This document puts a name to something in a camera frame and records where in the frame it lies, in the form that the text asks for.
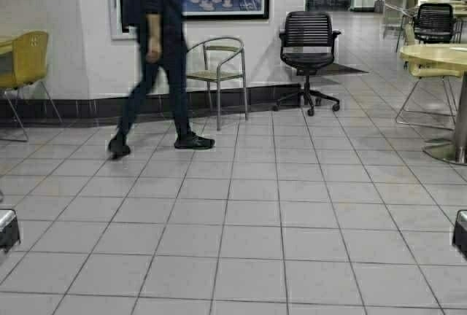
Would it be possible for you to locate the yellow chair under round table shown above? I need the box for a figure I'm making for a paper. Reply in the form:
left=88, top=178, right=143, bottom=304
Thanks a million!
left=395, top=61, right=463, bottom=130

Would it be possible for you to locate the black mesh office chair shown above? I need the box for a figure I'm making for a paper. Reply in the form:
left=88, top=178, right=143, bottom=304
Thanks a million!
left=273, top=11, right=341, bottom=117

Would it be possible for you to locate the walking person in black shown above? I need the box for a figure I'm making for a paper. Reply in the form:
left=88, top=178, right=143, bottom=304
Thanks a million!
left=108, top=0, right=215, bottom=160

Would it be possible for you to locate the yellow chair at left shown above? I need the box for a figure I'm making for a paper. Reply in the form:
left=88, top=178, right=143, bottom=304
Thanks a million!
left=1, top=31, right=63, bottom=143

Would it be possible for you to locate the far black office chair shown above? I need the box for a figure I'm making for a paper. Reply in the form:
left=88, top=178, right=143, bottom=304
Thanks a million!
left=413, top=3, right=455, bottom=44

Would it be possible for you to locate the round yellow table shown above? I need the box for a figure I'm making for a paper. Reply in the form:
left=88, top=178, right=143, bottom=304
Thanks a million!
left=400, top=44, right=466, bottom=166

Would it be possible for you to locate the metal frame armchair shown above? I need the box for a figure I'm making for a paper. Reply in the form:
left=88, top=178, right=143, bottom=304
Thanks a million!
left=187, top=36, right=249, bottom=131

